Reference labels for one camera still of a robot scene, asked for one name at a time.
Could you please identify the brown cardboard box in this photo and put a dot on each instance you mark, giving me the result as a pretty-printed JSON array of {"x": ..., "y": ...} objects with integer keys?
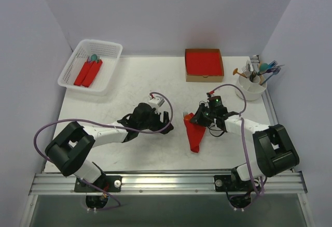
[{"x": 193, "y": 78}]

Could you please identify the red paper napkin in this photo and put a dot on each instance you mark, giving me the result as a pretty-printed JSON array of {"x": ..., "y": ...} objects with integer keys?
[{"x": 195, "y": 134}]

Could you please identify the white utensil holder cup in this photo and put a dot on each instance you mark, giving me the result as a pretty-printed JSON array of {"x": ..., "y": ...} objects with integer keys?
[{"x": 251, "y": 90}]

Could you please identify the red rolled napkin left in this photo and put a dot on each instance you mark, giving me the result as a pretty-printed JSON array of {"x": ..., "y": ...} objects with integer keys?
[{"x": 83, "y": 72}]

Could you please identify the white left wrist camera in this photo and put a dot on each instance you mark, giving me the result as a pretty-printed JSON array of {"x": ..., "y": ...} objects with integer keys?
[{"x": 156, "y": 102}]

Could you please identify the aluminium rail frame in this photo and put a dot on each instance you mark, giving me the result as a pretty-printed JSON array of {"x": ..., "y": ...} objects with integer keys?
[{"x": 163, "y": 184}]

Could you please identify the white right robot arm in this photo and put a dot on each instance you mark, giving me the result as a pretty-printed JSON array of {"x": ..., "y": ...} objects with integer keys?
[{"x": 274, "y": 150}]

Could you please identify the red napkin stack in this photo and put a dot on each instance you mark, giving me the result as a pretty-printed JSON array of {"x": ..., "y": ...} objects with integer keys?
[{"x": 203, "y": 63}]

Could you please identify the blue plastic fork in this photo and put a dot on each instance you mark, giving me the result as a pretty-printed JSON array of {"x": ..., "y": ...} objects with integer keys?
[{"x": 274, "y": 69}]

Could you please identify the white plastic basket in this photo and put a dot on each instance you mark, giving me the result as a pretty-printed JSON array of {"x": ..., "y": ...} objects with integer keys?
[{"x": 109, "y": 53}]

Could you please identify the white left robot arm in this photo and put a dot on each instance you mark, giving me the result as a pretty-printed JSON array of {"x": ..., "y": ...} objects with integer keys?
[{"x": 70, "y": 148}]

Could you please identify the silver metal fork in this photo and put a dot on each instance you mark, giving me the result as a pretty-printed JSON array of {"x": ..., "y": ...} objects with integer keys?
[{"x": 248, "y": 72}]

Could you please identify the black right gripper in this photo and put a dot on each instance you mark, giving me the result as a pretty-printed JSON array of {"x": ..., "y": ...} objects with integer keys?
[{"x": 201, "y": 115}]

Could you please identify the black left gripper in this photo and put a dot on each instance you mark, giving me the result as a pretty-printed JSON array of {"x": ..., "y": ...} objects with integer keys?
[{"x": 160, "y": 119}]

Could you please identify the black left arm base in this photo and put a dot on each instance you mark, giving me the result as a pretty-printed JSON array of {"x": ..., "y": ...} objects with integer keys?
[{"x": 99, "y": 194}]

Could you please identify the orange plastic spoon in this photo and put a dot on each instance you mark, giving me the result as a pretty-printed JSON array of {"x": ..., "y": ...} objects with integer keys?
[{"x": 187, "y": 117}]

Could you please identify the teal spoon in cup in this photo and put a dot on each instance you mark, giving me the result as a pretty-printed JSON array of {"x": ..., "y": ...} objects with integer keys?
[{"x": 263, "y": 67}]

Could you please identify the teal spoon in basket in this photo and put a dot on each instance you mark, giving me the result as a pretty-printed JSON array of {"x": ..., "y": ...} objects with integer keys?
[{"x": 94, "y": 58}]

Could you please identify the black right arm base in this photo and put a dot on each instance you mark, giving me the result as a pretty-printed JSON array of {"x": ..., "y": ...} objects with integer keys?
[{"x": 238, "y": 193}]

